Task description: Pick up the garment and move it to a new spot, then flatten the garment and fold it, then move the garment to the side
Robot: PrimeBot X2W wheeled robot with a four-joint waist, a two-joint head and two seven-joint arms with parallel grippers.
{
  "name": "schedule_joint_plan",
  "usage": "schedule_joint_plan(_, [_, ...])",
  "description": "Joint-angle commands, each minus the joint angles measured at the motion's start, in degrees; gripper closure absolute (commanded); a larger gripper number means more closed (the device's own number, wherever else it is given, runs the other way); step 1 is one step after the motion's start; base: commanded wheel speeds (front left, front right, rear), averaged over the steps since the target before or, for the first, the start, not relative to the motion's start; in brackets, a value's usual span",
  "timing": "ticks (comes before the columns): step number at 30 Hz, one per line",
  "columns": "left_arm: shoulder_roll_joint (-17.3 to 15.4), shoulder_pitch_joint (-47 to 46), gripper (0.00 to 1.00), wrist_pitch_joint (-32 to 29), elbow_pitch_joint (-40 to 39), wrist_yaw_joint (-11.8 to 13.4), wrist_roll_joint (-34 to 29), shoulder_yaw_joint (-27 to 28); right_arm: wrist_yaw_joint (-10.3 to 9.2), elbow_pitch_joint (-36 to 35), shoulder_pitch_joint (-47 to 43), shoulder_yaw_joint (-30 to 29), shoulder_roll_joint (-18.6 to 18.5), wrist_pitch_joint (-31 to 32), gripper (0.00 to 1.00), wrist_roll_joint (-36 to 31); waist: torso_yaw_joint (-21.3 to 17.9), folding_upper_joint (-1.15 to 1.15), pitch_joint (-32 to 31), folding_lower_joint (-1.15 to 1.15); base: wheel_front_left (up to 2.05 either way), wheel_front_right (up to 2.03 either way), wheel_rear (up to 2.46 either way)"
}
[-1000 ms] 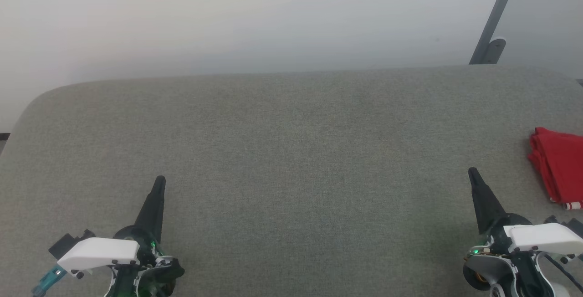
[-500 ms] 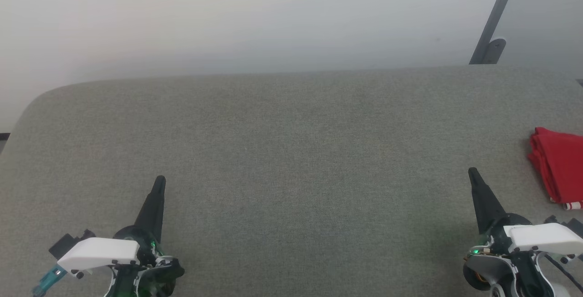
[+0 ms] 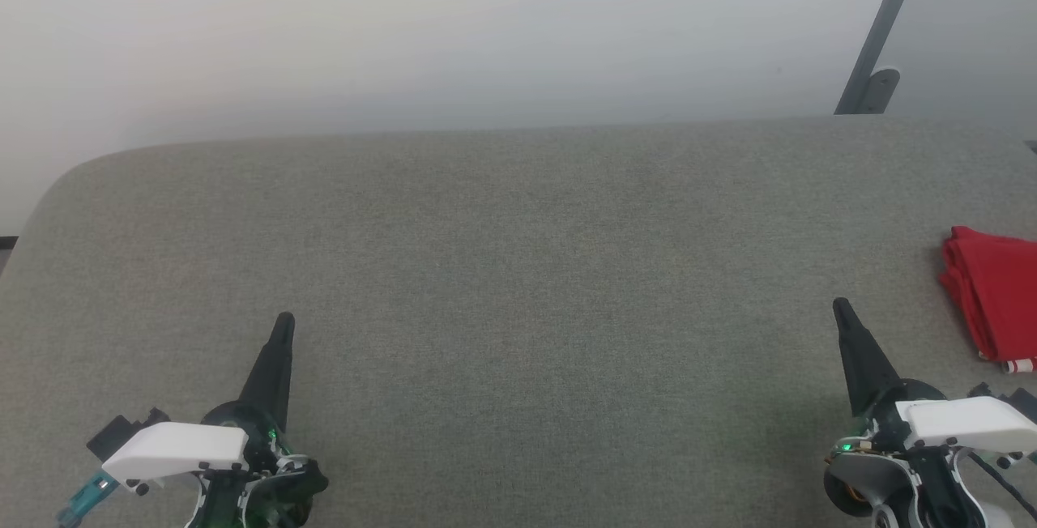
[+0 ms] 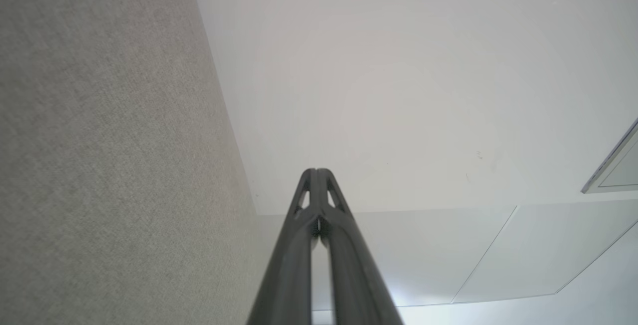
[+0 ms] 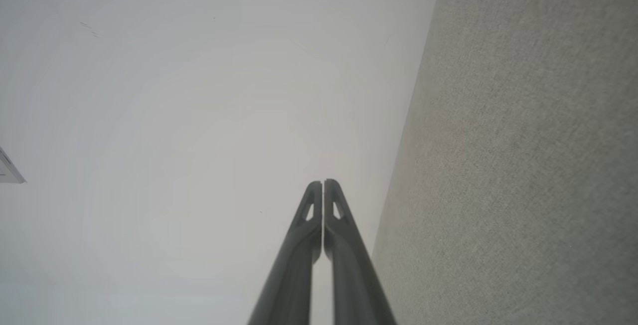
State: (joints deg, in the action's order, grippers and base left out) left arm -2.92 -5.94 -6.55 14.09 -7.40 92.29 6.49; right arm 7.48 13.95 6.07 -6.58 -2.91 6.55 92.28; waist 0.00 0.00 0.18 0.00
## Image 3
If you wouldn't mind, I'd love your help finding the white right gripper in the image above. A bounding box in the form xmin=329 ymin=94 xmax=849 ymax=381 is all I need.
xmin=831 ymin=296 xmax=1037 ymax=453

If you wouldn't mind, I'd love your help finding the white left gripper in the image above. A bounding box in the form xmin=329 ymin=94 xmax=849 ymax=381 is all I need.
xmin=100 ymin=311 xmax=297 ymax=488

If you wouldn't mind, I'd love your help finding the red and white jersey shirt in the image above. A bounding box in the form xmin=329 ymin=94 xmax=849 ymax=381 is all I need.
xmin=938 ymin=225 xmax=1037 ymax=376

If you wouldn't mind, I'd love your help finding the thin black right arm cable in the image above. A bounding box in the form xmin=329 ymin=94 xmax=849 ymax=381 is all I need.
xmin=954 ymin=449 xmax=1037 ymax=514

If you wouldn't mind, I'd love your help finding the teal cable connector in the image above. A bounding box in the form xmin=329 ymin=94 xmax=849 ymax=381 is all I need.
xmin=55 ymin=469 xmax=124 ymax=528

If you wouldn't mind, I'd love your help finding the dark metal wall bar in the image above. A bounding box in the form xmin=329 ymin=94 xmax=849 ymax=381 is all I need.
xmin=834 ymin=0 xmax=934 ymax=117

